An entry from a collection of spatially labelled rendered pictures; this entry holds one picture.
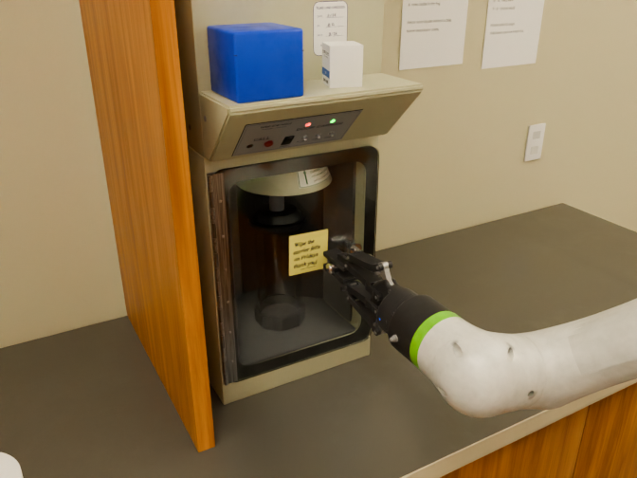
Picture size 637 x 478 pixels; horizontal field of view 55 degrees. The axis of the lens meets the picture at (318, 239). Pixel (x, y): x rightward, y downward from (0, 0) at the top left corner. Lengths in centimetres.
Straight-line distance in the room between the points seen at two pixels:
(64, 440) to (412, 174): 110
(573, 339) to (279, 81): 51
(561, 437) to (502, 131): 93
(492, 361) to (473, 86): 114
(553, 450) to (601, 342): 60
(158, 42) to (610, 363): 67
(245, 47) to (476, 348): 48
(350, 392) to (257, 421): 19
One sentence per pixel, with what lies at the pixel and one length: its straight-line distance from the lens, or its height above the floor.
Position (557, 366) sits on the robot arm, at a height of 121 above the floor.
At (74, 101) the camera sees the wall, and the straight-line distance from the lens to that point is 133.
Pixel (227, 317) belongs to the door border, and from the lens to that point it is 106.
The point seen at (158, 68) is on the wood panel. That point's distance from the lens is 81.
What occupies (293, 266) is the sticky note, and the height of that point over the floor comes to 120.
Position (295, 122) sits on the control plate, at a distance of 90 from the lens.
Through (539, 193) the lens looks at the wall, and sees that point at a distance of 215.
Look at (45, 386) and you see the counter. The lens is 131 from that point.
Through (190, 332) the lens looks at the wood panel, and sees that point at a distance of 95.
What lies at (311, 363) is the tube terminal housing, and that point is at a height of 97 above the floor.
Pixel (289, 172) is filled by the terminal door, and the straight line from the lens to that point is 100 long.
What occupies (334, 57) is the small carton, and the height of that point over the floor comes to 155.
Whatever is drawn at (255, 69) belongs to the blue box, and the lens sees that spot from 83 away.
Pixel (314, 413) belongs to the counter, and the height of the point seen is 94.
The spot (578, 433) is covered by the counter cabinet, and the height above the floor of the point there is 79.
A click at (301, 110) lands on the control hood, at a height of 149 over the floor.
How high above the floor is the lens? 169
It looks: 25 degrees down
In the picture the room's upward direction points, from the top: straight up
